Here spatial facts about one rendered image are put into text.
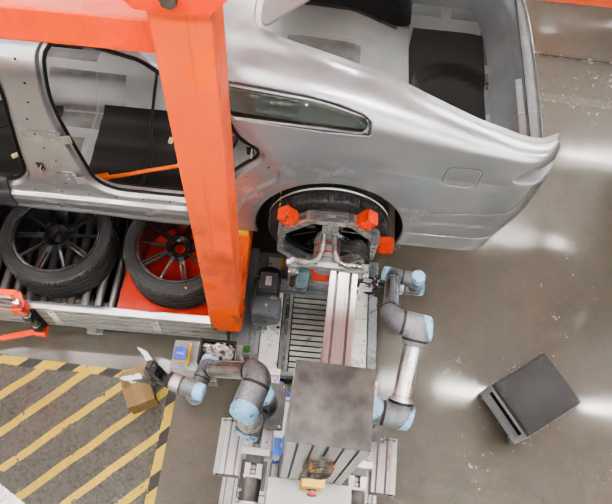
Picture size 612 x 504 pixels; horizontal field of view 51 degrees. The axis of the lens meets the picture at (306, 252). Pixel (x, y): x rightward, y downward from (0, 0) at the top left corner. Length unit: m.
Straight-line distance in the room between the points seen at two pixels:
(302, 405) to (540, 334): 2.81
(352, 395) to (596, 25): 4.95
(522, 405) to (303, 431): 2.22
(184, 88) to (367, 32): 2.50
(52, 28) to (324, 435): 1.33
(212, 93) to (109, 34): 0.30
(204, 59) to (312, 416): 1.05
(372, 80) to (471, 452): 2.36
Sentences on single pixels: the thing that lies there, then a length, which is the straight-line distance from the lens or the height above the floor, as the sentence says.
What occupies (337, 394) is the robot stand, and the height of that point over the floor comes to 2.03.
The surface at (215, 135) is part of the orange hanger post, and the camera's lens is 2.01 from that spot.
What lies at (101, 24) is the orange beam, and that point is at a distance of 1.80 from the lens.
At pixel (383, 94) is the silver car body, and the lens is 2.82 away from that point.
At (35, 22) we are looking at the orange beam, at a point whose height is 2.69.
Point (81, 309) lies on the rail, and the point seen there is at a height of 0.39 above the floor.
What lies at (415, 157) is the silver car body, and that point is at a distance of 2.94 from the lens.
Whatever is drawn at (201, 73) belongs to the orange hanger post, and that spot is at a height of 2.59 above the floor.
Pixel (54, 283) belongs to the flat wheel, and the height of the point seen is 0.50.
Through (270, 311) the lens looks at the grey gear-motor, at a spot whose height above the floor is 0.40.
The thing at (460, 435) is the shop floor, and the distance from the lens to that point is 4.17.
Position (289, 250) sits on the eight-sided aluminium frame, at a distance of 3.58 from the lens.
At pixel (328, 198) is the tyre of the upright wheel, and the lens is 3.24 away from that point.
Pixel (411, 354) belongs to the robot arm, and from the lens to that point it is 2.99.
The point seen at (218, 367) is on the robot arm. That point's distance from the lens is 2.80.
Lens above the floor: 3.93
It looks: 63 degrees down
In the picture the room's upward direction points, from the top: 8 degrees clockwise
